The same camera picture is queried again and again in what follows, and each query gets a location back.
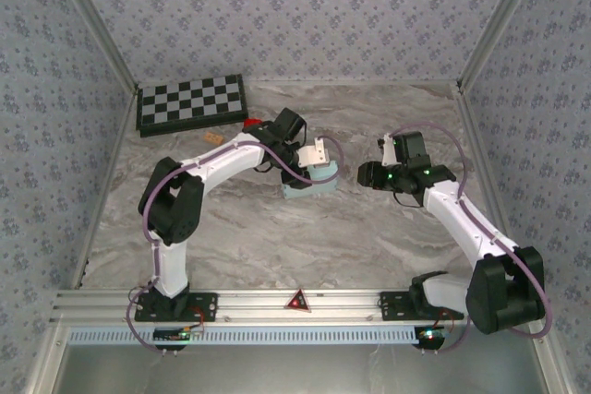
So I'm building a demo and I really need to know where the black grey chessboard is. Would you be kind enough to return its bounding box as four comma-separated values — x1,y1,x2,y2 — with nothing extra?
135,73,250,139

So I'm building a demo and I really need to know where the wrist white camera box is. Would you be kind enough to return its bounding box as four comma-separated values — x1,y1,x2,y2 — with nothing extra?
297,136,332,168
377,135,399,168

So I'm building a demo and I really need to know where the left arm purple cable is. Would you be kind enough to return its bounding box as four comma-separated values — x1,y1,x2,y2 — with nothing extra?
125,134,344,356

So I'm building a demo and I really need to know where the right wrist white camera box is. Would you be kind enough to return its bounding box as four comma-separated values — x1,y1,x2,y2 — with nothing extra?
377,135,399,168

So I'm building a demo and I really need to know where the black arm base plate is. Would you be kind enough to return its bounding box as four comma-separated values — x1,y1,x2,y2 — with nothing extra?
379,291,464,321
134,291,219,323

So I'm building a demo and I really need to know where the small circuit board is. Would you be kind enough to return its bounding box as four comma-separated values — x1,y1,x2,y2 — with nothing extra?
414,325,452,350
151,327,205,350

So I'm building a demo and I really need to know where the light blue paper box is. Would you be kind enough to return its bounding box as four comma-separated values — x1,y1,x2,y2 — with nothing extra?
281,159,339,200

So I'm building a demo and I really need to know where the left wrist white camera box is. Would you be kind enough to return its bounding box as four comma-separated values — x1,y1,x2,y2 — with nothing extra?
297,136,332,168

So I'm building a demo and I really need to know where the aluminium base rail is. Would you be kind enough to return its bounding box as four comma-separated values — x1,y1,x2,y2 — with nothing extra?
49,287,553,325

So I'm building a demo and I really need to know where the slotted white cable duct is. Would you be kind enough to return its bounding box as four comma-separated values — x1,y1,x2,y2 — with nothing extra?
66,325,424,347

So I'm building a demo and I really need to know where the aluminium frame post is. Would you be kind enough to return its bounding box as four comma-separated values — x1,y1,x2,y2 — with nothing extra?
456,0,550,90
45,0,139,90

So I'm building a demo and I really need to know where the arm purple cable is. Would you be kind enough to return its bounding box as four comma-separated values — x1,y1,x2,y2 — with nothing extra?
125,134,344,356
390,120,553,355

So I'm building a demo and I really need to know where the grey metal panel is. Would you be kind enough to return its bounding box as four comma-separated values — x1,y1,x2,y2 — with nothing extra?
45,342,555,394

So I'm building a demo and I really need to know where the aluminium side rail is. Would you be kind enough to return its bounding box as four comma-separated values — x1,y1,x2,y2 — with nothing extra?
71,87,140,289
453,83,527,287

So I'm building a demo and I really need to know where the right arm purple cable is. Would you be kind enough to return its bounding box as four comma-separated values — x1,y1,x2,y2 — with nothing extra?
390,120,553,355

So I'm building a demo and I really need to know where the red black triangle emblem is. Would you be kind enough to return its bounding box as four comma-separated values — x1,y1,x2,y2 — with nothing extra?
283,288,311,312

